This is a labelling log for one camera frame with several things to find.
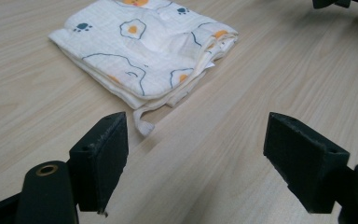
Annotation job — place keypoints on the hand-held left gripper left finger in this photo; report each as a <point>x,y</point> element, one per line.
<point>101,165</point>

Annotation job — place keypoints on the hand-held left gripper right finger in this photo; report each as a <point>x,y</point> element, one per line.
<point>304,161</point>

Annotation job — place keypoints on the white egg print cloth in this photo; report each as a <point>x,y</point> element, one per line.
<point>136,59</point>

